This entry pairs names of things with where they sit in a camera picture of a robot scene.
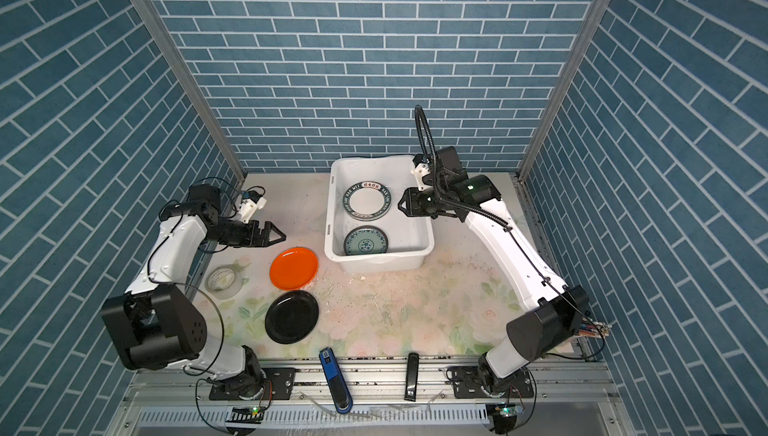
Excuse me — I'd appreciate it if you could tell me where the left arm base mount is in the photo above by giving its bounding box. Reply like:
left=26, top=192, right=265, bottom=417
left=209, top=367, right=296, bottom=401

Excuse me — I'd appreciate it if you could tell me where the black plate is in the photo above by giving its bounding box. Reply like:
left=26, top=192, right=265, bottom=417
left=265, top=290, right=319, bottom=345

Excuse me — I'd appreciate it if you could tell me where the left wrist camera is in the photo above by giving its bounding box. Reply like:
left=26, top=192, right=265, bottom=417
left=234, top=186, right=266, bottom=223

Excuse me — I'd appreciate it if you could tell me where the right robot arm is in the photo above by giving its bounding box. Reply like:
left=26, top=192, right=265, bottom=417
left=398, top=165, right=589, bottom=388

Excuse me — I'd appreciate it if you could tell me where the white plastic bin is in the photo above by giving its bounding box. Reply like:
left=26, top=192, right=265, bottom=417
left=324, top=156, right=435, bottom=274

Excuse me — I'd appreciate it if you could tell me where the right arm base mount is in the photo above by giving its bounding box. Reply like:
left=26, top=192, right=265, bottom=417
left=445, top=366, right=534, bottom=399

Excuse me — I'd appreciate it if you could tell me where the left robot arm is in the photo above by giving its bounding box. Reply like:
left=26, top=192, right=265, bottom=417
left=100, top=184, right=286, bottom=391

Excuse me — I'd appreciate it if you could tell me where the aluminium rail frame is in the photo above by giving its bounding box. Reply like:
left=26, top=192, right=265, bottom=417
left=106, top=357, right=635, bottom=435

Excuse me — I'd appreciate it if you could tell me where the green rimmed white plate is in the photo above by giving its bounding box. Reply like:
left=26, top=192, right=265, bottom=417
left=342, top=181, right=392, bottom=222

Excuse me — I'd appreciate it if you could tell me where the blue handheld tool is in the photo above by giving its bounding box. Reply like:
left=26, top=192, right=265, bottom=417
left=319, top=347, right=353, bottom=414

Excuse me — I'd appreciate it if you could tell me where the black handheld device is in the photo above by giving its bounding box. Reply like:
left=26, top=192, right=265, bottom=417
left=404, top=352, right=420, bottom=402

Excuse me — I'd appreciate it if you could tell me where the orange plastic plate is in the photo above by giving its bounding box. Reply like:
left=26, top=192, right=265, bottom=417
left=269, top=247, right=319, bottom=291

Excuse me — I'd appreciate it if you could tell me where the green blue floral plate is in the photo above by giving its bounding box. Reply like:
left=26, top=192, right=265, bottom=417
left=343, top=225, right=389, bottom=256

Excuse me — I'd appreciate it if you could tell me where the pink pen cup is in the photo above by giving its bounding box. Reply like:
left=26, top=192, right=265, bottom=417
left=578, top=318, right=612, bottom=339

